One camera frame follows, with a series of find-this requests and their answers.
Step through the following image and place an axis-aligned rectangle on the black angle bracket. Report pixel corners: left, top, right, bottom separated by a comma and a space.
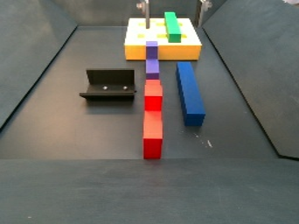
78, 68, 136, 101

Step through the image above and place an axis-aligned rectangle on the blue long block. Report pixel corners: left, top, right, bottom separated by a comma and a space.
174, 62, 205, 126

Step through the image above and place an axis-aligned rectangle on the yellow slotted board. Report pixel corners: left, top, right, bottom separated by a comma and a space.
124, 18, 201, 60

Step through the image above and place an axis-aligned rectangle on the green long block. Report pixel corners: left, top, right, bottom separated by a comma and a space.
164, 11, 181, 43

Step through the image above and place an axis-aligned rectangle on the purple stepped block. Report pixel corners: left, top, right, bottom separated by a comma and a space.
145, 41, 160, 80

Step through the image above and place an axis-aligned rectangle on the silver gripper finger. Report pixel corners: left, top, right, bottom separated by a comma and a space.
136, 0, 149, 28
198, 0, 212, 25

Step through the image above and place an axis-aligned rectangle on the red stepped block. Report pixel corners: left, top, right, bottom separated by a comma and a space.
142, 80, 164, 159

